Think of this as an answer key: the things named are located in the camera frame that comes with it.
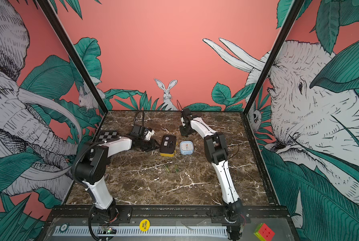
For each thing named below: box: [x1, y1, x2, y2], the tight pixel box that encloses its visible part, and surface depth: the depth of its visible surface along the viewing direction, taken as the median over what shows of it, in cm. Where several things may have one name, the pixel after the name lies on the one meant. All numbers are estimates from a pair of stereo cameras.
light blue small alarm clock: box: [179, 140, 195, 156], surface depth 99 cm
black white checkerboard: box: [97, 130, 119, 142], surface depth 103 cm
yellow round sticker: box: [139, 218, 151, 232], surface depth 73 cm
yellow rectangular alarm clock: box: [159, 135, 177, 158], surface depth 98 cm
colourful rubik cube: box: [253, 222, 276, 241], surface depth 68 cm
